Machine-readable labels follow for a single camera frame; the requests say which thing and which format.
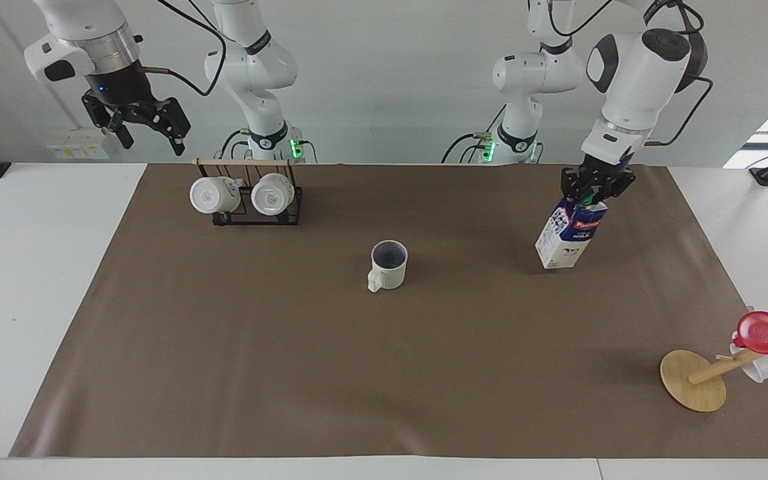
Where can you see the small white cup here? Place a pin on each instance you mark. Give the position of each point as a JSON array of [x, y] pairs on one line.
[[760, 368]]

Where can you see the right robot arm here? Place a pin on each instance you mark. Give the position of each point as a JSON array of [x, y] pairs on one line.
[[254, 63]]

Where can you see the white mug with purple inside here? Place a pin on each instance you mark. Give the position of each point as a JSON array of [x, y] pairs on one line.
[[389, 270]]

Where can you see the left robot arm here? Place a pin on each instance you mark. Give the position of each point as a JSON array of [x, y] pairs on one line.
[[630, 73]]

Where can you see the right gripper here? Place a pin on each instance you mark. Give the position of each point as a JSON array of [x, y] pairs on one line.
[[120, 86]]

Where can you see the wooden mug tree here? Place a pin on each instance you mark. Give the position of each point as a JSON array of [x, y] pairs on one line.
[[690, 380]]

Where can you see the white and blue milk carton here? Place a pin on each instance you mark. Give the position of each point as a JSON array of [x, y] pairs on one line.
[[567, 236]]

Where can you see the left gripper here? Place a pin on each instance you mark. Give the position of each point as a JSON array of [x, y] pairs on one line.
[[605, 164]]

